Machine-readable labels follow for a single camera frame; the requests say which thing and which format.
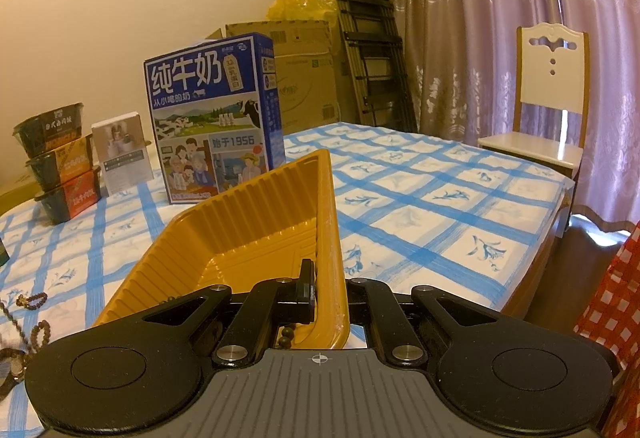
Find yellow plastic bag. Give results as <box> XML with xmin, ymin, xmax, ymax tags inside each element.
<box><xmin>266</xmin><ymin>0</ymin><xmax>339</xmax><ymax>25</ymax></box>

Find red checked cloth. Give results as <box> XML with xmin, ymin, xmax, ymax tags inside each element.
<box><xmin>572</xmin><ymin>218</ymin><xmax>640</xmax><ymax>438</ymax></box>

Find green label instant noodle bowl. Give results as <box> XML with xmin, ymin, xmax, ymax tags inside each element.
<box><xmin>12</xmin><ymin>102</ymin><xmax>86</xmax><ymax>158</ymax></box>

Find brown bead necklace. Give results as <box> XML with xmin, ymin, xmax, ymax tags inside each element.
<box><xmin>0</xmin><ymin>293</ymin><xmax>53</xmax><ymax>355</ymax></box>

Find dark wristwatch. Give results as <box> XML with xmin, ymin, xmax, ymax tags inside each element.
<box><xmin>0</xmin><ymin>345</ymin><xmax>32</xmax><ymax>402</ymax></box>

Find red label instant noodle bowl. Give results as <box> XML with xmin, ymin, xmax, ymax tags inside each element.
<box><xmin>35</xmin><ymin>168</ymin><xmax>104</xmax><ymax>224</ymax></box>

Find black folding ladder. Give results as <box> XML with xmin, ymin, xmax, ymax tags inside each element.
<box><xmin>324</xmin><ymin>0</ymin><xmax>419</xmax><ymax>132</ymax></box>

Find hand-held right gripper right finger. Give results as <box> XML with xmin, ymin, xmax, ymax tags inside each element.
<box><xmin>345</xmin><ymin>278</ymin><xmax>497</xmax><ymax>367</ymax></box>

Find yellow plastic tray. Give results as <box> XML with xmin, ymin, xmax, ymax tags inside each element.
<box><xmin>92</xmin><ymin>148</ymin><xmax>351</xmax><ymax>352</ymax></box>

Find blue milk carton box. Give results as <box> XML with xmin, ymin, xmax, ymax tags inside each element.
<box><xmin>143</xmin><ymin>32</ymin><xmax>287</xmax><ymax>207</ymax></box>

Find small white printed box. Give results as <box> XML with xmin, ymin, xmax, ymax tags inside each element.
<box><xmin>91</xmin><ymin>111</ymin><xmax>154</xmax><ymax>197</ymax></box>

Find pink patterned curtain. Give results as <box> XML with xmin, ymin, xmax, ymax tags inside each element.
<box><xmin>377</xmin><ymin>0</ymin><xmax>640</xmax><ymax>234</ymax></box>

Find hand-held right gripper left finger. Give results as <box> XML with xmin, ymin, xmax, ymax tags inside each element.
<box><xmin>142</xmin><ymin>259</ymin><xmax>319</xmax><ymax>367</ymax></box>

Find brown cardboard box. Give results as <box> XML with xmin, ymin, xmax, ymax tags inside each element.
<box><xmin>205</xmin><ymin>20</ymin><xmax>361</xmax><ymax>137</ymax></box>

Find white wooden chair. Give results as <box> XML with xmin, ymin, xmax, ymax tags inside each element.
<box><xmin>477</xmin><ymin>22</ymin><xmax>590</xmax><ymax>239</ymax></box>

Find orange label instant noodle bowl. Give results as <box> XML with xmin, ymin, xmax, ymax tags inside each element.
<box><xmin>26</xmin><ymin>134</ymin><xmax>96</xmax><ymax>190</ymax></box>

